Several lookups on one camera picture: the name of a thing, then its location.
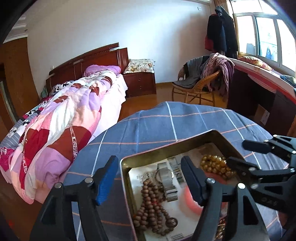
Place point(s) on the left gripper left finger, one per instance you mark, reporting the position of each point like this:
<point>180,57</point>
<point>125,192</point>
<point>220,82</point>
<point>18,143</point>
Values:
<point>55,219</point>

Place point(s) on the wooden wardrobe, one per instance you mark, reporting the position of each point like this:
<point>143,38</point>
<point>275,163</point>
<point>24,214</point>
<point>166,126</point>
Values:
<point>18,91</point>

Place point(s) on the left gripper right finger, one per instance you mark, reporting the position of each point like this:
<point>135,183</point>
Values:
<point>243,222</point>

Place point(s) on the purple clothes on chair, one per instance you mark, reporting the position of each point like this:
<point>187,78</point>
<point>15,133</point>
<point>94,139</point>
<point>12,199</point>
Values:
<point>220,62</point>

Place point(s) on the silver metal wristwatch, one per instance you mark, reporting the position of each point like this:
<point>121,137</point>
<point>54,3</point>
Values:
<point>165,176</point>

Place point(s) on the purple pillow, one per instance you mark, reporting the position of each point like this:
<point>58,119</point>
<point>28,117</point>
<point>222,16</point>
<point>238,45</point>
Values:
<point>92,69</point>

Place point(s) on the brown wooden bead mala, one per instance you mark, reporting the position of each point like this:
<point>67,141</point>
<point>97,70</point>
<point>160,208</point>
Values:
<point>151,213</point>

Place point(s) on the pink bangle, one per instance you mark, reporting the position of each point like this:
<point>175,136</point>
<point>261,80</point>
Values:
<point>193,205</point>

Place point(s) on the bed with patchwork quilt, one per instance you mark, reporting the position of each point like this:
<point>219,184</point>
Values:
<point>41,147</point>

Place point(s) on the printed paper liner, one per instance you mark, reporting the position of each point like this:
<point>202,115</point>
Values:
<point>175,201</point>

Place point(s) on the floral cushion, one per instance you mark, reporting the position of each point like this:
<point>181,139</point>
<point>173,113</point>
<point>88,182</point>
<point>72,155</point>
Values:
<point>140,65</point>

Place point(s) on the dark desk with pink cover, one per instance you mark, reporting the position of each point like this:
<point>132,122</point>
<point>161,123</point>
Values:
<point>263,97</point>

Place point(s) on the blue plaid tablecloth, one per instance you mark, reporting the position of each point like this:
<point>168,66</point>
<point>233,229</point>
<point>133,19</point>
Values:
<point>167,123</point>

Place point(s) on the hanging dark coats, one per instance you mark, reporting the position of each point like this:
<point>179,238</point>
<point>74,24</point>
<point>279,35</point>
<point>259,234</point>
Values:
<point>221,35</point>

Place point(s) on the dark wooden headboard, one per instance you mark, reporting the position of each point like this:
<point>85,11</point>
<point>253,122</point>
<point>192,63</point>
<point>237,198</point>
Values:
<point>74,68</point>

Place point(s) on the window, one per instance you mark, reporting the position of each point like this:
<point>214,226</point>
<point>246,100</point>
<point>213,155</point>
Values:
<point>263,34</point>

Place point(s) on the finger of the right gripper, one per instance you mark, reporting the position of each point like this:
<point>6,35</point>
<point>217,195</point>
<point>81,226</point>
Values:
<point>281,146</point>
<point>250,172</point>

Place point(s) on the wicker chair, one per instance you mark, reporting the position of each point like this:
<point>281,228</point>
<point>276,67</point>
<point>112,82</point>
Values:
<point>197,91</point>

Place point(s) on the grey garment on chair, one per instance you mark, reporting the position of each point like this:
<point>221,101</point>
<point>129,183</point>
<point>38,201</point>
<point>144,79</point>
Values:
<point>193,70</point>

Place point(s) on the wooden nightstand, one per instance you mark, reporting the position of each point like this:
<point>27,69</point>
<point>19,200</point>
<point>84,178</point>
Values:
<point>139,84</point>

